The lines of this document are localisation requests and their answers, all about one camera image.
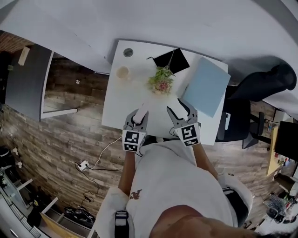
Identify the black cable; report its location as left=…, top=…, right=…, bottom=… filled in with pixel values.
left=74, top=162, right=123, bottom=207

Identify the small green potted plant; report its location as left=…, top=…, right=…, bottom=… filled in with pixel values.
left=146, top=49, right=177, bottom=96

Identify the beige cup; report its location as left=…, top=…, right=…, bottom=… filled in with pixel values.
left=115, top=66, right=131, bottom=81

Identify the white calculator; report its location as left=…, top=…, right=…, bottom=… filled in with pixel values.
left=135, top=103, right=149, bottom=124

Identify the white table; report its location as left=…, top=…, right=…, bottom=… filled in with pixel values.
left=102, top=40, right=229, bottom=146

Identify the black bag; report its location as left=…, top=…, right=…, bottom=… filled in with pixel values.
left=63, top=206, right=96, bottom=230

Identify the white power strip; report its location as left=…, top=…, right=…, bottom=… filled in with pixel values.
left=78, top=159, right=91, bottom=171

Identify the black harness strap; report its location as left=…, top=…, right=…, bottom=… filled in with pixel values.
left=114, top=210, right=129, bottom=238

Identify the black monitor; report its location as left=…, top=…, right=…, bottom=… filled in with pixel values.
left=274, top=120, right=298, bottom=162

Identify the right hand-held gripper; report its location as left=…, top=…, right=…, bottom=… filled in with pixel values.
left=166, top=98, right=202, bottom=148

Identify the person's white shirt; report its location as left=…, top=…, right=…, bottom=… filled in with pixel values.
left=95, top=140, right=253, bottom=238

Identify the wooden side desk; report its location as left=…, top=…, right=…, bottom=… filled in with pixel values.
left=266, top=125, right=280, bottom=177

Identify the person's left forearm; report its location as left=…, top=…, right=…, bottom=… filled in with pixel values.
left=118, top=150, right=137, bottom=196

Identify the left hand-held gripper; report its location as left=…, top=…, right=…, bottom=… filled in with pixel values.
left=122, top=109, right=150, bottom=153

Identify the black tablet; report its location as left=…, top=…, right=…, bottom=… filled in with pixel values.
left=153, top=47, right=190, bottom=74

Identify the black office chair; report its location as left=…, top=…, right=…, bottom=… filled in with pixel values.
left=215, top=62, right=297, bottom=150

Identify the person's right forearm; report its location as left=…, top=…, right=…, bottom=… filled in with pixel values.
left=190, top=143, right=219, bottom=180

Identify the grey cabinet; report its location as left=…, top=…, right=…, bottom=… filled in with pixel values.
left=5, top=43, right=78, bottom=122

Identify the white cable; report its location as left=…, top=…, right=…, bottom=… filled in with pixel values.
left=88, top=136, right=123, bottom=170

